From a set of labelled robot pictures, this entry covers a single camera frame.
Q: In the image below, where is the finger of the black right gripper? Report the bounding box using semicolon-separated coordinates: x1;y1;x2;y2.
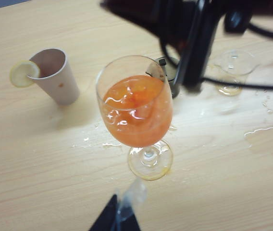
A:
223;0;254;34

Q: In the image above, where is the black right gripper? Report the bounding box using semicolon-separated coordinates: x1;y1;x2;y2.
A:
99;0;223;92

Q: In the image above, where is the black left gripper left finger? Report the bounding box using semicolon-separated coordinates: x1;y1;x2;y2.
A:
88;193;118;231

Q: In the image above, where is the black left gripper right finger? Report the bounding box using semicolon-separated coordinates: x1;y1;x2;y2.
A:
116;180;149;231

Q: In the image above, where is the dark grey measuring cup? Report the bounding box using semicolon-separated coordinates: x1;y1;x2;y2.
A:
145;56;182;100

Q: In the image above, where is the clear glass measuring cup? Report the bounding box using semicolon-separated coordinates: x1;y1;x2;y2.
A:
212;49;260;97

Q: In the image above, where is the beige paper cup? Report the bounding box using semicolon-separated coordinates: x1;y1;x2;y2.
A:
28;48;81;106

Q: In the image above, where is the wine glass with orange drink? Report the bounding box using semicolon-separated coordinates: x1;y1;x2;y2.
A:
95;55;174;182

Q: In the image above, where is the lemon slice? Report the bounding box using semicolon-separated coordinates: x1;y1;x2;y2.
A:
9;60;41;88

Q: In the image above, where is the black cable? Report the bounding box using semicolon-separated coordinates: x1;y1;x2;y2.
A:
199;23;273;91

